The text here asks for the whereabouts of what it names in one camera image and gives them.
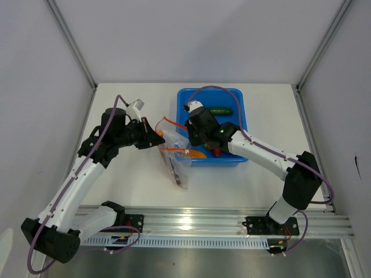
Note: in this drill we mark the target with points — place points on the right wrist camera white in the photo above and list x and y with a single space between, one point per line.
192 105

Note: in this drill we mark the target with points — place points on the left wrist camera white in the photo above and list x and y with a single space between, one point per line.
133 109

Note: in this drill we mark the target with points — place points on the clear zip top bag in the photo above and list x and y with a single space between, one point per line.
180 130

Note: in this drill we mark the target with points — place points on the white slotted cable duct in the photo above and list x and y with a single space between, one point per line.
178 242

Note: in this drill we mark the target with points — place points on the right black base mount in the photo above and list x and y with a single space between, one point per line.
259 225

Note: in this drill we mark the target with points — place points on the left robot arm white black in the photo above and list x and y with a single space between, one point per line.
52 232

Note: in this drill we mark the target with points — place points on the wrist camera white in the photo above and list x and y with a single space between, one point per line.
192 105
133 109

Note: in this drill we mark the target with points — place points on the aluminium frame post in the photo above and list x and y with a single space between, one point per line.
325 42
70 41

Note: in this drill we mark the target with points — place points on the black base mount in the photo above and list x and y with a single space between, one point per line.
127 221
259 225

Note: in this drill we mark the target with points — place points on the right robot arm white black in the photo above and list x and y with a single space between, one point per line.
299 173

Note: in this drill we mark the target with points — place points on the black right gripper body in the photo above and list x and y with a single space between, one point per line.
197 138

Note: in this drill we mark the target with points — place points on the orange mango slice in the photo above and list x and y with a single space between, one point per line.
194 154

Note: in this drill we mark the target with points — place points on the aluminium mounting rail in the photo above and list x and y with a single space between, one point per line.
227 222

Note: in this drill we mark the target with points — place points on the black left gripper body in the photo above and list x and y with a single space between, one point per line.
134 135

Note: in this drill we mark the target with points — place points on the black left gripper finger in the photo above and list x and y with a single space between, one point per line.
147 129
153 139

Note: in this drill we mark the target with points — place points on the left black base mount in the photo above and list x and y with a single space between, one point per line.
127 221

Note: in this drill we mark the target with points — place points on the red lychee bunch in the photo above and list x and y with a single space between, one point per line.
216 152

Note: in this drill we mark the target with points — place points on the blue plastic bin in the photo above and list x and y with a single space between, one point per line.
230 98

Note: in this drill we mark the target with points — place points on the right aluminium frame post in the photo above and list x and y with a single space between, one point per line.
325 42

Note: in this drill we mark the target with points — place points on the left aluminium frame post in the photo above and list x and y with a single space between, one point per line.
70 41

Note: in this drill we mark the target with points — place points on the green cucumber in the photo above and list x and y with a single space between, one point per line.
221 111

